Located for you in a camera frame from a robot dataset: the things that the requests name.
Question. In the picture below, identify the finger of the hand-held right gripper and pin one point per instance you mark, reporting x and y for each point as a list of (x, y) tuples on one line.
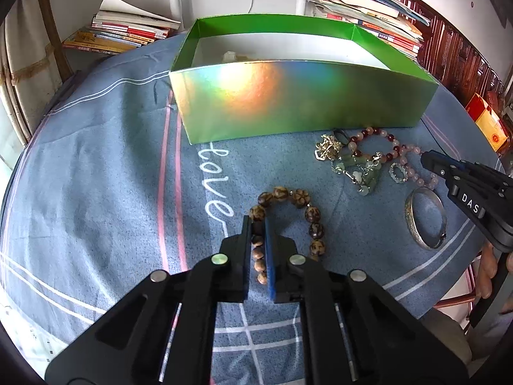
[(437, 160), (465, 198)]

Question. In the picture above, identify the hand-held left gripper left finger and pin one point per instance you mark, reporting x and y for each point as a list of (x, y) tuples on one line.
[(245, 248)]

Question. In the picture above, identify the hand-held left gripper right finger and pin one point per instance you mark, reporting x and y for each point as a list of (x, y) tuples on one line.
[(270, 256)]

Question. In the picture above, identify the silver bangle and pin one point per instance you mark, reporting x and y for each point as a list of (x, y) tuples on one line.
[(412, 228)]

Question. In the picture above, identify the shiny green cardboard box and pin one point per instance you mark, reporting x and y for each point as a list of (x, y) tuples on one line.
[(280, 100)]

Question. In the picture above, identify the person's right hand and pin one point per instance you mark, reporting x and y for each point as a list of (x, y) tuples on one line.
[(485, 272)]

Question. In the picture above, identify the red and yellow box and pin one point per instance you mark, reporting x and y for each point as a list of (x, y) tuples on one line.
[(487, 122)]

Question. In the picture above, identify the wooden chair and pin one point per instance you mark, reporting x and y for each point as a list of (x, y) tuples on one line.
[(469, 288)]

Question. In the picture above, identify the red carved wooden cabinet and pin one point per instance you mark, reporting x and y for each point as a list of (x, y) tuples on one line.
[(453, 48)]

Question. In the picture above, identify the blue printed tablecloth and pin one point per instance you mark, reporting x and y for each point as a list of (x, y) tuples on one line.
[(100, 176)]

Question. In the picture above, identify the large stack of books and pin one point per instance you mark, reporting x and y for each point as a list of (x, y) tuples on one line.
[(368, 12)]

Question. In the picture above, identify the white item in box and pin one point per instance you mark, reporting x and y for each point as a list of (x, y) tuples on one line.
[(230, 56)]

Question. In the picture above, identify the small stack of books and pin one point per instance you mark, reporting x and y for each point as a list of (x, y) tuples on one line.
[(120, 28)]

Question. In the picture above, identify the brown wooden frame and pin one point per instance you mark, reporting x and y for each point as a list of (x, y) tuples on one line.
[(52, 28)]

